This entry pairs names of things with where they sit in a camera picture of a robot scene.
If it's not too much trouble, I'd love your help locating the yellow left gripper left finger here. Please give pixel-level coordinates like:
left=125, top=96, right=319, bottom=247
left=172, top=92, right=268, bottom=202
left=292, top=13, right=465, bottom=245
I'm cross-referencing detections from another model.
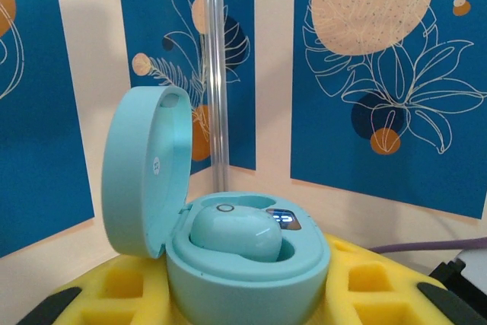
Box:
left=14, top=253, right=183, bottom=325

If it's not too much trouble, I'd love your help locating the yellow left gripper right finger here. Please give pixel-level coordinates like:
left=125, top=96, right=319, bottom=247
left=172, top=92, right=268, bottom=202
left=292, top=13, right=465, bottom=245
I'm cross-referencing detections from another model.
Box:
left=304, top=231, right=487, bottom=325

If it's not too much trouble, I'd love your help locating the blue earbud charging case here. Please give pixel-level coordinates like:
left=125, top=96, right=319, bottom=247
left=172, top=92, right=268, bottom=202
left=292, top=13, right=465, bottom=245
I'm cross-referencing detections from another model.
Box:
left=100, top=85, right=329, bottom=325

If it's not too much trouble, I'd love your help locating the blue wireless earbud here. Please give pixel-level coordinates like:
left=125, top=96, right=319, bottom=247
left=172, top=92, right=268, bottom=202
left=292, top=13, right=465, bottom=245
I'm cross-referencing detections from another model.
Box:
left=189, top=202, right=285, bottom=263

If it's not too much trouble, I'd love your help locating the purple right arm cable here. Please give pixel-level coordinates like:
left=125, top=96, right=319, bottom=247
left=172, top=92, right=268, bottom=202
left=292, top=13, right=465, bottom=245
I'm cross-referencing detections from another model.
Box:
left=371, top=238, right=487, bottom=254

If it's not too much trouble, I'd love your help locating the blue floral wall poster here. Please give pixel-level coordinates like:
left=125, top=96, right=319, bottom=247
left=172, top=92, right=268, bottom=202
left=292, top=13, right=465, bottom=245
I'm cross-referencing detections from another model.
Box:
left=116, top=0, right=214, bottom=176
left=224, top=0, right=256, bottom=170
left=0, top=0, right=95, bottom=260
left=289, top=0, right=487, bottom=220

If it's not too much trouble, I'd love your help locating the aluminium frame post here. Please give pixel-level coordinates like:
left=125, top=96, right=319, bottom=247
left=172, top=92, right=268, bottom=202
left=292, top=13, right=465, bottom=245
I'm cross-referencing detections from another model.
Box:
left=200, top=0, right=231, bottom=193

